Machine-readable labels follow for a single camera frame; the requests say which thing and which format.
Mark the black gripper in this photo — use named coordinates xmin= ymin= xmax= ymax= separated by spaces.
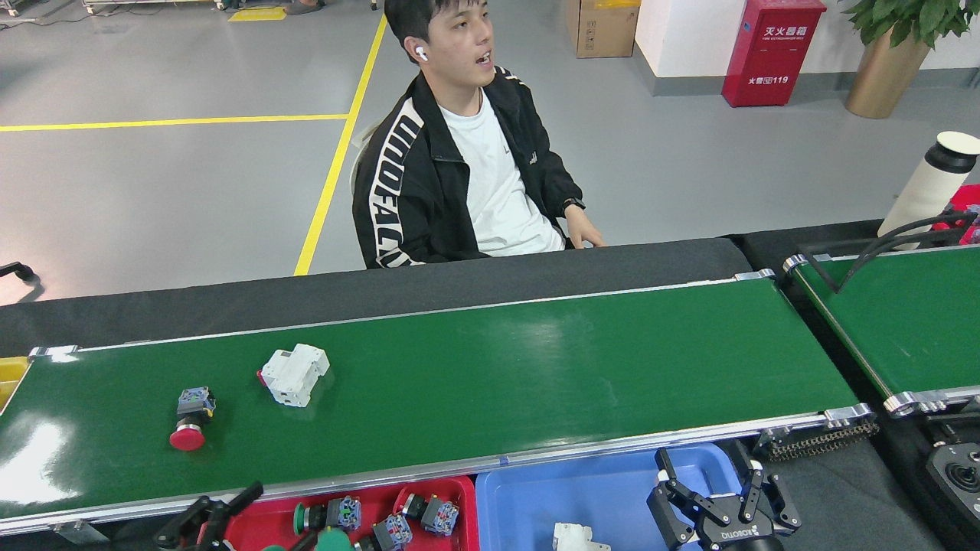
xmin=647 ymin=440 xmax=802 ymax=551

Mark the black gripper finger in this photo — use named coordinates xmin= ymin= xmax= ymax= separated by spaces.
xmin=201 ymin=481 xmax=265 ymax=551
xmin=153 ymin=496 xmax=214 ymax=550

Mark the red push button switch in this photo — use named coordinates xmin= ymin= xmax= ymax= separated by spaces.
xmin=400 ymin=494 xmax=460 ymax=536
xmin=169 ymin=386 xmax=217 ymax=452

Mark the green push button switch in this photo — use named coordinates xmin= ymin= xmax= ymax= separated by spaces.
xmin=287 ymin=528 xmax=354 ymax=551
xmin=354 ymin=514 xmax=413 ymax=551
xmin=293 ymin=496 xmax=362 ymax=535

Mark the white circuit breaker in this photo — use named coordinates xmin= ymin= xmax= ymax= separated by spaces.
xmin=257 ymin=344 xmax=331 ymax=408
xmin=553 ymin=523 xmax=611 ymax=551

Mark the red plastic tray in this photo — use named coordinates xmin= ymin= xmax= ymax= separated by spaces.
xmin=222 ymin=476 xmax=480 ymax=551

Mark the blue plastic tray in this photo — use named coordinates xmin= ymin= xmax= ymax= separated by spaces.
xmin=475 ymin=442 xmax=755 ymax=551

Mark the yellow plastic tray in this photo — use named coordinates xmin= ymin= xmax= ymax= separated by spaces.
xmin=0 ymin=356 xmax=31 ymax=416

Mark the green conveyor belt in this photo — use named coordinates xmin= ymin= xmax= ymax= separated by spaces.
xmin=782 ymin=243 xmax=980 ymax=418
xmin=0 ymin=268 xmax=877 ymax=536

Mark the person's left hand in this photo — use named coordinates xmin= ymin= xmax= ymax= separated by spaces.
xmin=565 ymin=205 xmax=607 ymax=249

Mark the black joystick controller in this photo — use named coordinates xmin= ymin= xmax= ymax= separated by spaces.
xmin=926 ymin=442 xmax=980 ymax=529

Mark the grey chair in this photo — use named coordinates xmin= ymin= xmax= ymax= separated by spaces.
xmin=350 ymin=119 xmax=384 ymax=192

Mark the white bottle black cap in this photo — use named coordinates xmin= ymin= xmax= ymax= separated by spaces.
xmin=877 ymin=131 xmax=980 ymax=249

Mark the person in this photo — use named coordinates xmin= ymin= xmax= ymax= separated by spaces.
xmin=352 ymin=0 xmax=586 ymax=270

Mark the potted plant gold pot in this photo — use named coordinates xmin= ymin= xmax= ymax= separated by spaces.
xmin=838 ymin=0 xmax=980 ymax=120

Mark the red fire extinguisher box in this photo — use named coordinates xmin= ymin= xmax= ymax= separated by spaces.
xmin=721 ymin=0 xmax=828 ymax=108

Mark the brown cardboard box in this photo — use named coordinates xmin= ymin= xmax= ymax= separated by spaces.
xmin=565 ymin=0 xmax=641 ymax=59

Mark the black drive chain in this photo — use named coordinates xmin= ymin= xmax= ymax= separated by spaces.
xmin=754 ymin=419 xmax=881 ymax=462

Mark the black cable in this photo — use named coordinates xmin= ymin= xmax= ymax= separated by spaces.
xmin=800 ymin=213 xmax=980 ymax=294

